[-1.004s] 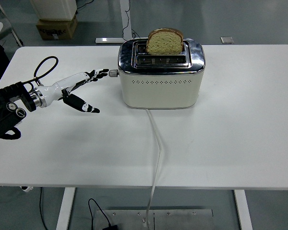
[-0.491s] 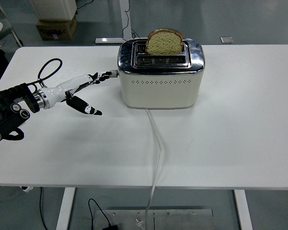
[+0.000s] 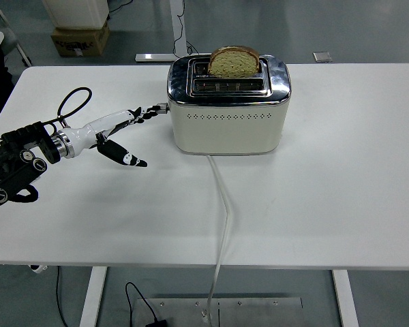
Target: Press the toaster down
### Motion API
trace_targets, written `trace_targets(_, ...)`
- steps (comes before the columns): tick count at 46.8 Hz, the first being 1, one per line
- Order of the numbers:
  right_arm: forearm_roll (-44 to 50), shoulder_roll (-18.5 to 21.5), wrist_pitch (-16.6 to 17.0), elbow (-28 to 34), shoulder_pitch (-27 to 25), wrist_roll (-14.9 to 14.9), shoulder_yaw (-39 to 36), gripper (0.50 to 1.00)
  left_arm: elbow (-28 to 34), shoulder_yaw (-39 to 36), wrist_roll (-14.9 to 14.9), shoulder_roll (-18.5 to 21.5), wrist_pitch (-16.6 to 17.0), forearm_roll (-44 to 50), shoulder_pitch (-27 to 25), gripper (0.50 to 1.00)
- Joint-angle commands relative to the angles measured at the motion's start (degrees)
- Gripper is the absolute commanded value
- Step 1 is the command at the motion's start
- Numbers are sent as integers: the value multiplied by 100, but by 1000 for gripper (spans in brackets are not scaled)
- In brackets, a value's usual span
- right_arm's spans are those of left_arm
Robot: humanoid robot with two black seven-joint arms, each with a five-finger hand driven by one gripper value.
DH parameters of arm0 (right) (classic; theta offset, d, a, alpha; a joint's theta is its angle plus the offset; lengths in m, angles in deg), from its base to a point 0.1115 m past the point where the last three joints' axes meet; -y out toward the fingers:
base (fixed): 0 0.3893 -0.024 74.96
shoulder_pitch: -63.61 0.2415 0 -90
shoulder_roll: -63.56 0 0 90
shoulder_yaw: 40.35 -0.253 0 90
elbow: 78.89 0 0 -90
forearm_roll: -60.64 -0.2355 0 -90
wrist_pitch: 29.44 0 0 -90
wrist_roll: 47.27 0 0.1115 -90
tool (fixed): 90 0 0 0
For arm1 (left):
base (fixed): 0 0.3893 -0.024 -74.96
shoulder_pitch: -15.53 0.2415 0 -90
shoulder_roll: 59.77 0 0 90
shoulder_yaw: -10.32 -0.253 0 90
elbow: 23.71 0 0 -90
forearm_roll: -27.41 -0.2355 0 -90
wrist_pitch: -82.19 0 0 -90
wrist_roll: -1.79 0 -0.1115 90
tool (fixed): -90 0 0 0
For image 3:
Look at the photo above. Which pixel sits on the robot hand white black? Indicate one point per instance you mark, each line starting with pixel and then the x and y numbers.
pixel 102 124

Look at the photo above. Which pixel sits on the silver toaster lever knob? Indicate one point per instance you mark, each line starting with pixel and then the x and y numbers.
pixel 165 108

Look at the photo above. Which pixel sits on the cream chrome two-slot toaster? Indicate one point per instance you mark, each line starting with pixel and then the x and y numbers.
pixel 225 133

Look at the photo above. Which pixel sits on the brown cardboard box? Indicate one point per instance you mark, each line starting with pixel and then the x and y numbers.
pixel 80 42

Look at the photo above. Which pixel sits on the grey metal stand leg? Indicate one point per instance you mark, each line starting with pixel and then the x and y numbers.
pixel 18 47

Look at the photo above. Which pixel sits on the white box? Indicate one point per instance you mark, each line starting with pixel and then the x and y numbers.
pixel 75 13

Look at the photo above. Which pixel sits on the brown bread slice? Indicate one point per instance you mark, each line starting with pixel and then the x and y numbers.
pixel 233 64

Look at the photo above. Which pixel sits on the white table leg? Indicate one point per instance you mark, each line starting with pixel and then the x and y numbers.
pixel 345 296
pixel 93 296

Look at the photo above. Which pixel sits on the black power adapter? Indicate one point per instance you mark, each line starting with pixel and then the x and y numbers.
pixel 157 323

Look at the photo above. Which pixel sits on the white power plug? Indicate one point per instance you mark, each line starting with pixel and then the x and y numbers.
pixel 204 312

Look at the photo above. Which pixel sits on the grey floor socket plate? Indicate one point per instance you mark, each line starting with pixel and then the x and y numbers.
pixel 322 57

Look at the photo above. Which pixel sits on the grey metal plate with screws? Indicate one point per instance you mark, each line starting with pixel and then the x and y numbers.
pixel 259 313

